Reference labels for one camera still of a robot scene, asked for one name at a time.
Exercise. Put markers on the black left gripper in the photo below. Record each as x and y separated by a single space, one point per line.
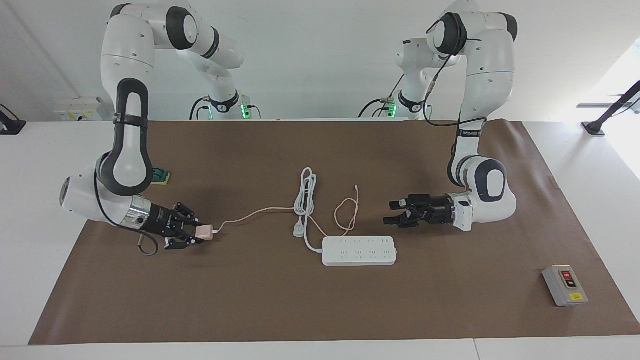
435 210

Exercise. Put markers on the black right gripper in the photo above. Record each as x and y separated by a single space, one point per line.
160 220

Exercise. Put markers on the pink charger block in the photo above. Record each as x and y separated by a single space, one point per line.
205 232

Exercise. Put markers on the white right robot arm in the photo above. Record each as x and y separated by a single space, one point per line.
125 55

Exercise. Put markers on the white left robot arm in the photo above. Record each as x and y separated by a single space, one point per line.
487 65

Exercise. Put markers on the white power strip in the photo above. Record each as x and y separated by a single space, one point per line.
357 251

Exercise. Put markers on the brown paper mat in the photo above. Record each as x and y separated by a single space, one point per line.
200 300

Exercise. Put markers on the white box with yellow labels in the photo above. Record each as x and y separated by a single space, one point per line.
77 110

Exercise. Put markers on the black metal stand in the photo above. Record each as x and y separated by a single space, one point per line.
595 127

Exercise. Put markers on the grey push button switch box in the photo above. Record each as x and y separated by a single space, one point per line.
565 286

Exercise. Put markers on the black clamp mount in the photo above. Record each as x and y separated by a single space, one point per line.
10 126

